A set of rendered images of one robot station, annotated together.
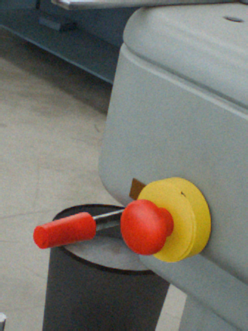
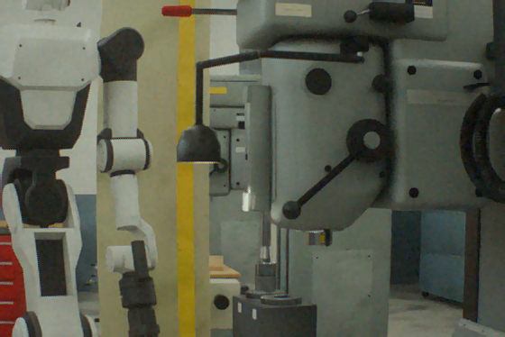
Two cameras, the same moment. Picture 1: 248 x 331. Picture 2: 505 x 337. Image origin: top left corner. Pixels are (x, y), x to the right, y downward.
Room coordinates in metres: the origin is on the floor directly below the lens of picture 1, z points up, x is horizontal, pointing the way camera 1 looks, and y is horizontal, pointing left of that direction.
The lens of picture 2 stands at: (-0.54, -0.98, 1.39)
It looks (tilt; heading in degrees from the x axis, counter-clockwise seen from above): 1 degrees up; 36
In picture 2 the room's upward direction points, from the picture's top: straight up
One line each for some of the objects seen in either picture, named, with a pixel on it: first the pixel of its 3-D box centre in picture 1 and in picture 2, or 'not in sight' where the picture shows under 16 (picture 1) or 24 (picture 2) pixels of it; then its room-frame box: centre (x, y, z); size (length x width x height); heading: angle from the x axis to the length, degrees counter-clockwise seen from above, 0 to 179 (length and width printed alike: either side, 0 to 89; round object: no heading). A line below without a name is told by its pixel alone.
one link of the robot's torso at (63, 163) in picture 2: not in sight; (31, 188); (0.84, 0.71, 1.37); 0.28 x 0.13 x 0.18; 66
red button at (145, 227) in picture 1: (149, 225); not in sight; (0.55, -0.03, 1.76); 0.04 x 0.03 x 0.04; 48
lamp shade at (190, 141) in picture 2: not in sight; (198, 143); (0.56, -0.07, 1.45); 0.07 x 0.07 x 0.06
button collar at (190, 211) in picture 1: (172, 219); not in sight; (0.57, -0.04, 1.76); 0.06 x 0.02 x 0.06; 48
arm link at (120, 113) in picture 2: not in sight; (121, 126); (1.01, 0.54, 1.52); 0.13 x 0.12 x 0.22; 153
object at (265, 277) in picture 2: not in sight; (265, 278); (1.05, 0.13, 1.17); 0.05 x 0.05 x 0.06
